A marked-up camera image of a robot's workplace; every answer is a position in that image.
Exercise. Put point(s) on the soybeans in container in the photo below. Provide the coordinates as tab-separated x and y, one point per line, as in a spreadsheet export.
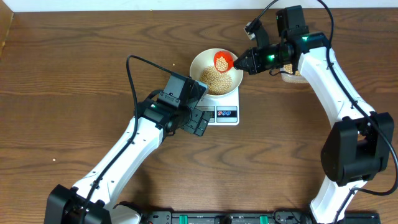
289	69

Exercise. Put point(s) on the red measuring scoop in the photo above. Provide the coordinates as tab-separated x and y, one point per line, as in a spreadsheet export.
223	61

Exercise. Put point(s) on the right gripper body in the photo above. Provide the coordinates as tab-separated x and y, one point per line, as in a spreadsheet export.
266	59

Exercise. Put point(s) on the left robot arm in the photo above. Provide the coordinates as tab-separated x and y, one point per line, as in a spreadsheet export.
93	199

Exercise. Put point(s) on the soybeans in bowl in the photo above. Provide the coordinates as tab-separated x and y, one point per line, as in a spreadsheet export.
218	83

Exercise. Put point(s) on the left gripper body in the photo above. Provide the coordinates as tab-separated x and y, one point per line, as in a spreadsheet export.
195	116

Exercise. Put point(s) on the cardboard box side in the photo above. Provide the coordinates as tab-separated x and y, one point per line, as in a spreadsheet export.
6	17

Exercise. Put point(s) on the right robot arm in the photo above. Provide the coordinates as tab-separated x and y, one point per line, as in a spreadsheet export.
359	144

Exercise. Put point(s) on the cream bowl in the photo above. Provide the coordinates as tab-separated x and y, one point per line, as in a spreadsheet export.
205	59

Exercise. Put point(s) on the clear plastic container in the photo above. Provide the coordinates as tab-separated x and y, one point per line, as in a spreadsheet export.
286	77

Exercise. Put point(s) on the white digital kitchen scale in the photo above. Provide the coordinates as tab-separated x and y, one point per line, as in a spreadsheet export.
224	109

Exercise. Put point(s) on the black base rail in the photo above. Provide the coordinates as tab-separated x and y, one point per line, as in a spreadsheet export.
282	217

